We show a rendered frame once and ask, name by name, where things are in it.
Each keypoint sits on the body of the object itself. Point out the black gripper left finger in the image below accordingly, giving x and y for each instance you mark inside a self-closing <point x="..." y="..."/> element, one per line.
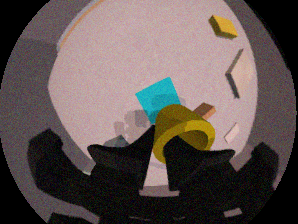
<point x="133" y="158"/>

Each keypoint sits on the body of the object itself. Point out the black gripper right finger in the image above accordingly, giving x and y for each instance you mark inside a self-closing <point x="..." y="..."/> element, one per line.
<point x="184" y="161"/>

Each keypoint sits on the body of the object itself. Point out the brown rectangular block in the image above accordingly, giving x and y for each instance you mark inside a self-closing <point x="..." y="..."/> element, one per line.
<point x="205" y="110"/>

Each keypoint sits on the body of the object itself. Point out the yellow rectangular block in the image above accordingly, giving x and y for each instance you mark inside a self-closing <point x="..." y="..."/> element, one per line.
<point x="223" y="27"/>

